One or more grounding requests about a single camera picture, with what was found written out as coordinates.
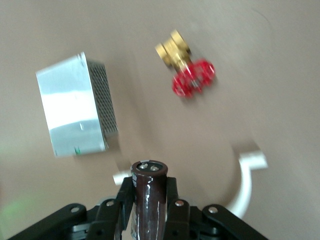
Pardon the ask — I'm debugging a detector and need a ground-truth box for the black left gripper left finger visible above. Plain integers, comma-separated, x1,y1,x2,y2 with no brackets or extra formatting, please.
4,176,136,240

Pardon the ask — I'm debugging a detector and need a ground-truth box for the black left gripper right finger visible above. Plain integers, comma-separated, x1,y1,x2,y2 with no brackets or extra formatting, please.
162,176,271,240

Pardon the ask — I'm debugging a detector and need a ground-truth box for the dark brown cylindrical capacitor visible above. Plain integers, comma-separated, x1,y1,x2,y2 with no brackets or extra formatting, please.
114,160,169,240

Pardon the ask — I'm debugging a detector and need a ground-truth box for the silver metal power supply box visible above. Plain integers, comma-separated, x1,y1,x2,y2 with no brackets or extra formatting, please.
35,51,119,158

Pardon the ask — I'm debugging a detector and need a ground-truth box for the brass valve red handwheel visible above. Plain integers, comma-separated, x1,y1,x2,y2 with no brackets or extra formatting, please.
154,29,216,99

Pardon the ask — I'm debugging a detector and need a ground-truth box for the white curved plastic bracket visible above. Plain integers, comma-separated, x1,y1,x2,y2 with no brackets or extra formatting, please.
112,147,268,218

